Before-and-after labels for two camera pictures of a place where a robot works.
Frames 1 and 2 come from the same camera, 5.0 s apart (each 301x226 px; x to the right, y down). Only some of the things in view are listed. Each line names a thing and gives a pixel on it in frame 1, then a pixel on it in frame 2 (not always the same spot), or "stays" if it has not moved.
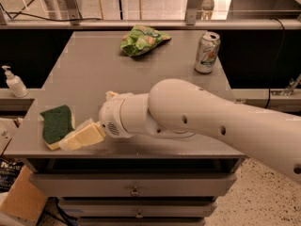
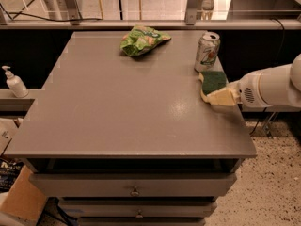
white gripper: (109, 117) → (247, 89)
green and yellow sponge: (58, 123) → (212, 81)
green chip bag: (141, 38) stays
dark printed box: (8, 173) stays
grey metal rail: (161, 23) stays
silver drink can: (207, 53) stays
